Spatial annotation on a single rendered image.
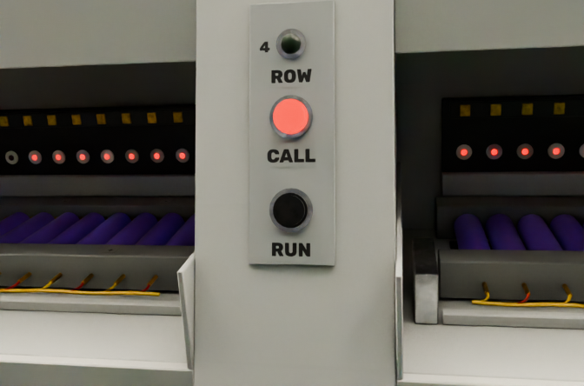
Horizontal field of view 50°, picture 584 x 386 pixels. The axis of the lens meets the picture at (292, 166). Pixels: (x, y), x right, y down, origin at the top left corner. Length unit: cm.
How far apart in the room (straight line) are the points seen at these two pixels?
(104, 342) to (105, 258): 6
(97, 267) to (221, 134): 14
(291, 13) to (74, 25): 12
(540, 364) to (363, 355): 8
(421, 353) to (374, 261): 5
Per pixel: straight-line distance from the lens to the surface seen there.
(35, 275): 42
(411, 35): 31
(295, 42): 29
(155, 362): 32
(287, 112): 29
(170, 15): 33
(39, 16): 36
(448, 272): 36
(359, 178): 29
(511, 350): 32
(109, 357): 33
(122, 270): 39
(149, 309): 37
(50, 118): 52
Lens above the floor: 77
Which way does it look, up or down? 3 degrees up
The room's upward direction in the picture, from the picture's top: straight up
